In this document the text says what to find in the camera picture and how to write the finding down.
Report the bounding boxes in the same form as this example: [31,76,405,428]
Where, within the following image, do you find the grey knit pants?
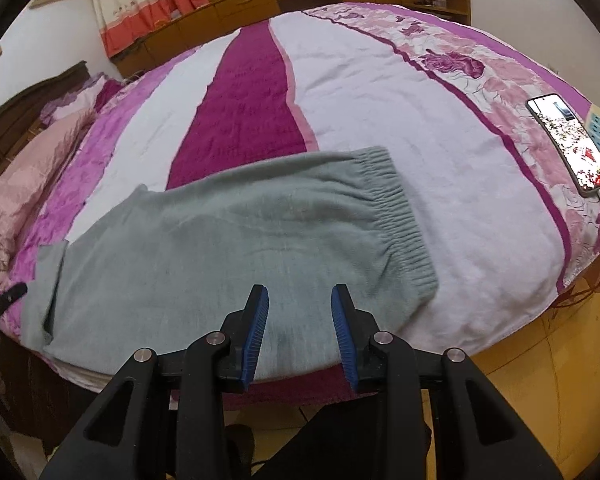
[20,148,438,380]

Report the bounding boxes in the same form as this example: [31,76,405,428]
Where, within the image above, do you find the pink folded quilt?
[0,107,94,273]

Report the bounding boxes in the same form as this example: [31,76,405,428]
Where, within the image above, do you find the wooden headboard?
[0,61,90,175]

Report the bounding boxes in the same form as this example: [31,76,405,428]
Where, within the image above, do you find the purple ruffled pillow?
[38,73,123,126]

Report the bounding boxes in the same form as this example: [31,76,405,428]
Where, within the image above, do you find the purple white floral bedspread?
[0,1,600,406]

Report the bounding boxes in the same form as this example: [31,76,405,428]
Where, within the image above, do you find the smartphone with lit screen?
[526,93,600,197]

